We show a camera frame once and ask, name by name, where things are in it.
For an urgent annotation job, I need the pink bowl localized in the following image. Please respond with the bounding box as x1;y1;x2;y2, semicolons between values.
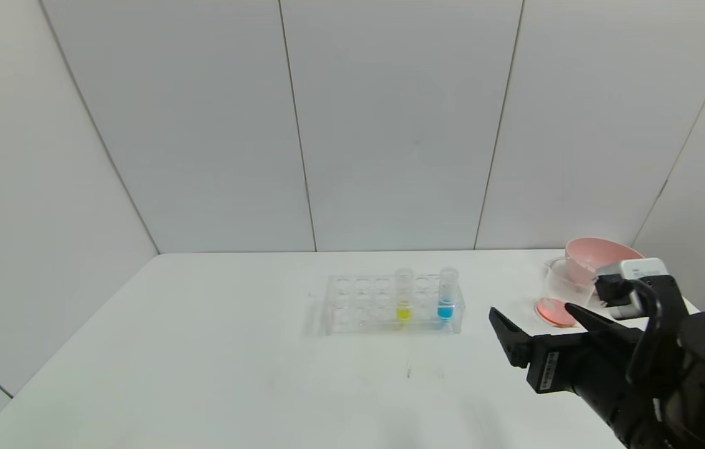
565;237;645;284

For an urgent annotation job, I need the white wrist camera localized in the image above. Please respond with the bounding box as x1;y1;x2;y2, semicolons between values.
595;258;671;320

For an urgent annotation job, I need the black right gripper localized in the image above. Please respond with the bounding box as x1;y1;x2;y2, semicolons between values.
489;302;668;449

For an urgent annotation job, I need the test tube with blue pigment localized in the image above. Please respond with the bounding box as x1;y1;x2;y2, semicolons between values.
437;268;458;321

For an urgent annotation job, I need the clear glass beaker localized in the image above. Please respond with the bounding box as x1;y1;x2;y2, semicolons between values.
535;257;603;329

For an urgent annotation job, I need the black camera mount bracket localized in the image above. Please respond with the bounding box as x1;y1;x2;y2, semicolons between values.
630;274;690;381

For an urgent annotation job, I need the clear plastic test tube rack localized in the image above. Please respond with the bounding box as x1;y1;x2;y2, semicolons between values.
321;272;465;336

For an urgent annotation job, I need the test tube with yellow pigment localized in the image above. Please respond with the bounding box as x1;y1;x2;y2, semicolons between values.
394;268;414;322

